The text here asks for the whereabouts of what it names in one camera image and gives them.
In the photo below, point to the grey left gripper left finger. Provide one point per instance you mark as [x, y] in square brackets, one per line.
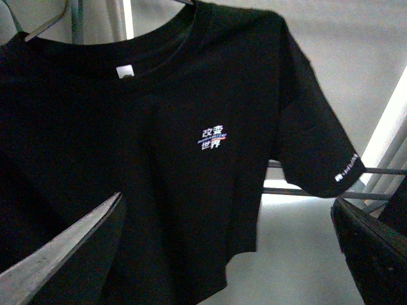
[71, 268]

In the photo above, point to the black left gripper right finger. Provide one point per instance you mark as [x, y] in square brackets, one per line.
[375, 248]

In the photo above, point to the black printed t-shirt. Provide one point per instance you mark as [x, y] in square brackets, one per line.
[66, 145]

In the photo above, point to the metal clothes hanger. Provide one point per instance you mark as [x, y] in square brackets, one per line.
[123, 11]

